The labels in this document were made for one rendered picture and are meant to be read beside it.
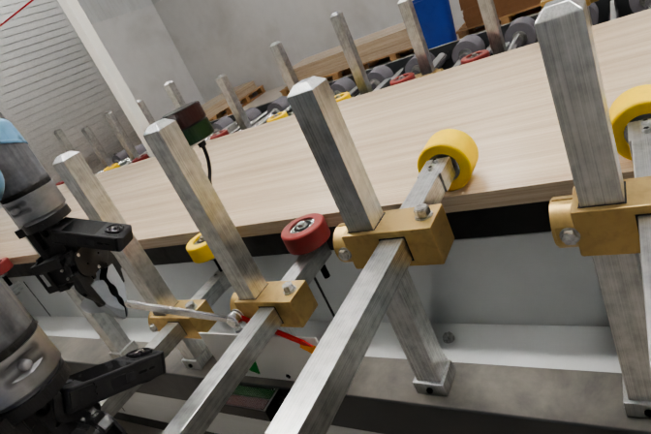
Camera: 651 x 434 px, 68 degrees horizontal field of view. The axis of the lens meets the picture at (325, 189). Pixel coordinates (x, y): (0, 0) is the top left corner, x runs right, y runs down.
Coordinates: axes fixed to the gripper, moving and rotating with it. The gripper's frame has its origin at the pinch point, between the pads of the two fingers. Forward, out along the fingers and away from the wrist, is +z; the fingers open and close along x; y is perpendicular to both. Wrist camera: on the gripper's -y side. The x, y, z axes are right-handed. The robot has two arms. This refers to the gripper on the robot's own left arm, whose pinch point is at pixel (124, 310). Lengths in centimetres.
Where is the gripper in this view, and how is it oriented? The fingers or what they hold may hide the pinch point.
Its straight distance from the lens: 90.3
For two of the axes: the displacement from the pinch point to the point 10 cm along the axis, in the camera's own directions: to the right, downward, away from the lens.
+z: 4.0, 8.5, 3.5
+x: -1.4, 4.3, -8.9
